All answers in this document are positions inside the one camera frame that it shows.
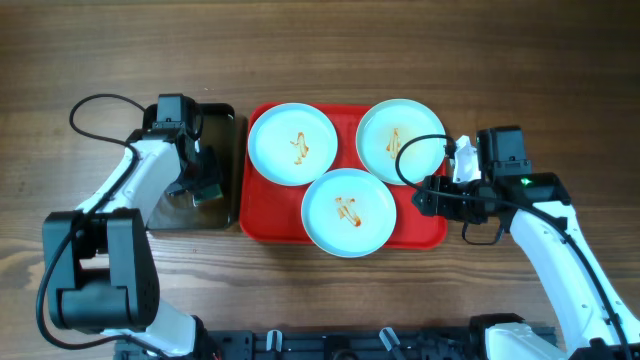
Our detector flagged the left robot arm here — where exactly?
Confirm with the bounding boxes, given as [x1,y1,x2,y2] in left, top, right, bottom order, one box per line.
[35,94,223,359]

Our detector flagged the black water tray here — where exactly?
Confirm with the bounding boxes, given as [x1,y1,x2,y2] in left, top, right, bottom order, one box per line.
[147,103,246,230]

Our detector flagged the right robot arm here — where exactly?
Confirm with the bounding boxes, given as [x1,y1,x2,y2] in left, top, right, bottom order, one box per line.
[412,126,639,359]

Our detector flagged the green yellow sponge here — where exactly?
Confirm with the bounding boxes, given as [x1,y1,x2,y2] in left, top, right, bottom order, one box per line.
[192,184,224,207]

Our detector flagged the white plate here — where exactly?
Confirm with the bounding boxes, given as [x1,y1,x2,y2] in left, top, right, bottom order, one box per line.
[248,103,338,186]
[301,168,397,258]
[355,99,446,185]

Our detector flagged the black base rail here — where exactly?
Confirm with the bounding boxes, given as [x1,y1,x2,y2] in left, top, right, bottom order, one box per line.
[209,327,488,360]

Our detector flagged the red serving tray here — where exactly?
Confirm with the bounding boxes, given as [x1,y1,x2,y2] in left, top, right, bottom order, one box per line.
[240,104,448,250]

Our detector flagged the left black cable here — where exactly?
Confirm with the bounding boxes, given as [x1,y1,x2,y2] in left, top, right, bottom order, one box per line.
[34,93,147,351]

